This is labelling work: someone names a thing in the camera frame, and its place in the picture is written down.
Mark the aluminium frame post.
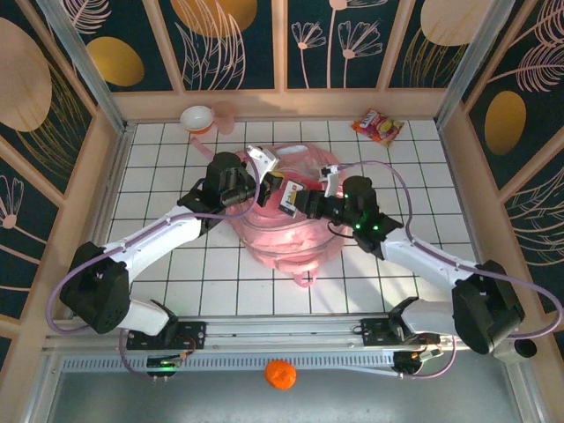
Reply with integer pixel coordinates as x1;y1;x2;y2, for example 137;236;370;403
434;0;528;127
34;0;129;133

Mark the pink plastic cup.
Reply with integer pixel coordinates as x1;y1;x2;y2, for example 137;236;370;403
212;100;236;136

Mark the pink backpack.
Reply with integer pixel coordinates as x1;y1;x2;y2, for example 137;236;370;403
188;136;354;288

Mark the white orange bowl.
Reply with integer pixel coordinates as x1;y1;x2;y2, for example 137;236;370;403
179;104;216;135

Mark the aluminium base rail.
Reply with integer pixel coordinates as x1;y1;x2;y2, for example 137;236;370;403
43;312;519;353

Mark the orange crumpled ball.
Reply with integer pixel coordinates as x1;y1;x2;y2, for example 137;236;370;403
263;360;297;391

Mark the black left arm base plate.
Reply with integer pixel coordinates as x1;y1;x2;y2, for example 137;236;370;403
126;320;207;352

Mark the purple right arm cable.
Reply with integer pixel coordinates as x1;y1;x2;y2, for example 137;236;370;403
328;160;564;380

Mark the beige wooden enclosure frame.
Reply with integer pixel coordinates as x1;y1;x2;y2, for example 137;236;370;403
0;0;564;384

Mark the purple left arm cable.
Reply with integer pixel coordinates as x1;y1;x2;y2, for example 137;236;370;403
47;153;262;378

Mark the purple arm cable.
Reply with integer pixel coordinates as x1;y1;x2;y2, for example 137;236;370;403
328;160;564;380
47;153;262;378

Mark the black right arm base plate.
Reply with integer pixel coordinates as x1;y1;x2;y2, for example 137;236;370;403
360;317;442;347

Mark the white slotted cable duct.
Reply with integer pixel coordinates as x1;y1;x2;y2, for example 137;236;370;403
61;355;397;375

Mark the black cylinder on grey block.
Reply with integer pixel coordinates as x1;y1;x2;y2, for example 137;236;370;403
493;337;538;365

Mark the orange red snack packet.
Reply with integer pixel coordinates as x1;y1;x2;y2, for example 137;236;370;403
351;108;405;147

